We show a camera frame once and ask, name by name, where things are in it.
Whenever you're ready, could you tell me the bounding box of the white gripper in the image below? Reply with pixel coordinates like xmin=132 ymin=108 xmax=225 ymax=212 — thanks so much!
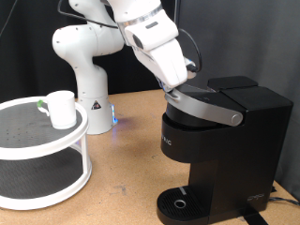
xmin=131 ymin=34 xmax=190 ymax=93

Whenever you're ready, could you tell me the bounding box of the silver Keurig lid handle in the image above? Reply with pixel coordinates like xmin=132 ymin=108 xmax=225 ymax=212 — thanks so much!
xmin=164 ymin=88 xmax=245 ymax=128

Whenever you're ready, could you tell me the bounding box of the black Keurig coffee machine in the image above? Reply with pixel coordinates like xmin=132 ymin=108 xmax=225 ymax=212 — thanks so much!
xmin=156 ymin=75 xmax=294 ymax=225

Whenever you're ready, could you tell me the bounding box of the grey backdrop panel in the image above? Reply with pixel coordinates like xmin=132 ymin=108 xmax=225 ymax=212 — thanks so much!
xmin=170 ymin=0 xmax=300 ymax=201

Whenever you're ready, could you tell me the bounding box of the black backdrop curtain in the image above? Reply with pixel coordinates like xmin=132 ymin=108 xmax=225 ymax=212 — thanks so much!
xmin=0 ymin=0 xmax=176 ymax=104

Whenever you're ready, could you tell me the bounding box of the black drip tray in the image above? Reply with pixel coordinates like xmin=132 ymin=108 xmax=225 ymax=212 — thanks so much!
xmin=156 ymin=185 xmax=217 ymax=225

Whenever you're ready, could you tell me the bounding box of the white two-tier turntable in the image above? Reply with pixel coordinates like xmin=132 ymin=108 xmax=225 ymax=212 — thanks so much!
xmin=0 ymin=96 xmax=94 ymax=211

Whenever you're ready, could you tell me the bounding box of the black tape strip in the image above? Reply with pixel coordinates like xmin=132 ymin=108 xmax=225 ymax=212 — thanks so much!
xmin=238 ymin=210 xmax=270 ymax=225

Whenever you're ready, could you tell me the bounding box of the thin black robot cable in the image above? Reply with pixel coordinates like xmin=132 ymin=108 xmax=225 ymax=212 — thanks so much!
xmin=0 ymin=0 xmax=203 ymax=73

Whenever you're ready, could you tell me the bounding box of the white mug green-taped handle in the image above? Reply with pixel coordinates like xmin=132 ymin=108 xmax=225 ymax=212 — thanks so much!
xmin=37 ymin=90 xmax=78 ymax=130

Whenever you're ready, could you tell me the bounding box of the black machine power cable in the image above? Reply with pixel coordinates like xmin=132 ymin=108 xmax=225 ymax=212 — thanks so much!
xmin=268 ymin=186 xmax=300 ymax=207

